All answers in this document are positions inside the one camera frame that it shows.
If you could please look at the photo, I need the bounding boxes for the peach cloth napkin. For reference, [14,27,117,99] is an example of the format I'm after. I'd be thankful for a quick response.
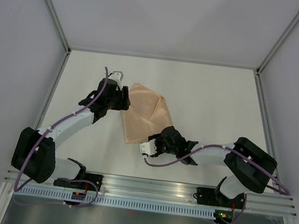
[122,83,173,144]

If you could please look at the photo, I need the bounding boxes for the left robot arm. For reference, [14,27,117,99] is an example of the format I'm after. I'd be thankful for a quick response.
[11,72,131,188]

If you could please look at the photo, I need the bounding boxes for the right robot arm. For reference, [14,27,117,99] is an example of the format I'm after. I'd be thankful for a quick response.
[139,126,277,207]

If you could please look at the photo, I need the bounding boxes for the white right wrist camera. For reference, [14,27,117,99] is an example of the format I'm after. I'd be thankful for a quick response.
[139,140,158,158]

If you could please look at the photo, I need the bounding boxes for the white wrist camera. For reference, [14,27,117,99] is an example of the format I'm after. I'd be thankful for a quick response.
[139,140,158,158]
[108,71,124,90]

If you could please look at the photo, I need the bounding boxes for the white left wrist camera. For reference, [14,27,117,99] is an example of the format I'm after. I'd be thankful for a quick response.
[108,71,124,90]

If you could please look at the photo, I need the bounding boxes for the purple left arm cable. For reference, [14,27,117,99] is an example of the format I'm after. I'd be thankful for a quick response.
[11,57,114,215]

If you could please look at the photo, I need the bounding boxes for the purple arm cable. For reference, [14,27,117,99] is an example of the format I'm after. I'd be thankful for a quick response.
[136,135,297,224]
[11,57,114,215]

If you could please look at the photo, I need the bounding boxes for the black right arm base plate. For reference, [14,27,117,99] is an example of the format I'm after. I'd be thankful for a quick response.
[193,187,245,209]

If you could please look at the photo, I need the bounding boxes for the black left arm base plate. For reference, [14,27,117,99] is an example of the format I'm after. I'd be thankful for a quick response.
[53,173,104,191]

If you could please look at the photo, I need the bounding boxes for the back aluminium frame rail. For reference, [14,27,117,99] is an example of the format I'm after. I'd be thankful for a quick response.
[69,47,258,71]

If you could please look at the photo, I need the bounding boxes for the aluminium frame rail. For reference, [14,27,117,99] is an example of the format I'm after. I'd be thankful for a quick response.
[69,47,258,71]
[4,160,299,218]

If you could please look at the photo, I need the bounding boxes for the aluminium front frame rail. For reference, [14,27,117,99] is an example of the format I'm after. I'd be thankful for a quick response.
[4,160,299,218]

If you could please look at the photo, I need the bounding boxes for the white slotted cable duct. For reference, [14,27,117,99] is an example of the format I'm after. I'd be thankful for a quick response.
[17,185,215,220]

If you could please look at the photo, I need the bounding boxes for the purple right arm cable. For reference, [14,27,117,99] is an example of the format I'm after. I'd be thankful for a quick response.
[136,135,297,224]

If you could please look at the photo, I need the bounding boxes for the left aluminium corner post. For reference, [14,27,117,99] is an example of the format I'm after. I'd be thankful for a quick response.
[43,0,71,54]

